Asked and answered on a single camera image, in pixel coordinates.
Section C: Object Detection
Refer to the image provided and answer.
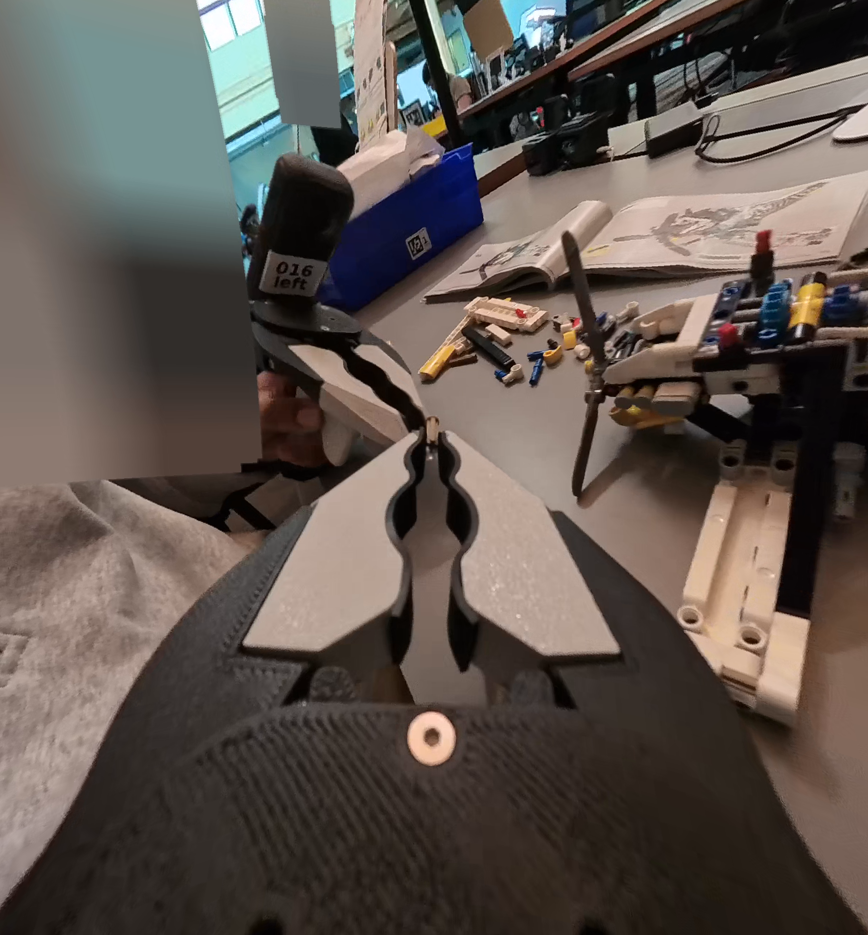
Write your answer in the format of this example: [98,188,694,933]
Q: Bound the wooden-edged background desk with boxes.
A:
[469,0,745,127]

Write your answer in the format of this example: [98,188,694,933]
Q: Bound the lego instruction booklet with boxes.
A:
[423,169,868,305]

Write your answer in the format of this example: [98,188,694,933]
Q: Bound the white printed sheet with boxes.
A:
[352,0,400,145]

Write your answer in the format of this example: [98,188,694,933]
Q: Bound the silver laptop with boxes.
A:
[700,62,868,145]

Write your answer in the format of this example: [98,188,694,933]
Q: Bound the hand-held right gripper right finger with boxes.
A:
[436,431,621,688]

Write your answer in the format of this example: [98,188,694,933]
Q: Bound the black device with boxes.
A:
[522,110,614,178]

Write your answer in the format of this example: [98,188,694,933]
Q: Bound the person's left hand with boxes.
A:
[259,371,329,466]

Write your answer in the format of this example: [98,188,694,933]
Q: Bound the lego aircraft model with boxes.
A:
[562,230,868,726]

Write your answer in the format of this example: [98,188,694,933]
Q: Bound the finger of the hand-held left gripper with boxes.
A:
[345,339,429,425]
[288,345,426,444]

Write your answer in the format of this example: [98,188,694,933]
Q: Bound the black flat lego beam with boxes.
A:
[461,324,514,368]

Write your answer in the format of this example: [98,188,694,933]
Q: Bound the cardboard box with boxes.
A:
[462,0,515,61]

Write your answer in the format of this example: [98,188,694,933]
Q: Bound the white crumpled bags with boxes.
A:
[338,128,447,203]

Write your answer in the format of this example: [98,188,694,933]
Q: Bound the blue plastic bin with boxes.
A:
[317,142,486,313]

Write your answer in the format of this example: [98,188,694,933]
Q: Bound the black power adapter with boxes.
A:
[644,101,707,159]

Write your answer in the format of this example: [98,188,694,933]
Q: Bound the black metal post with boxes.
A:
[407,0,466,150]

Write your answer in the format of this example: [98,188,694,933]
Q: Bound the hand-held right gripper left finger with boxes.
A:
[240,431,425,688]

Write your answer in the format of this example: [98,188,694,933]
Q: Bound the black cable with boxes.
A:
[696,104,868,166]

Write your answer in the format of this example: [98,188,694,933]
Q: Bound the person's grey sweatshirt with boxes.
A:
[0,478,278,935]

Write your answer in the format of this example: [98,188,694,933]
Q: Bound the scattered loose lego pieces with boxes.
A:
[415,292,643,388]

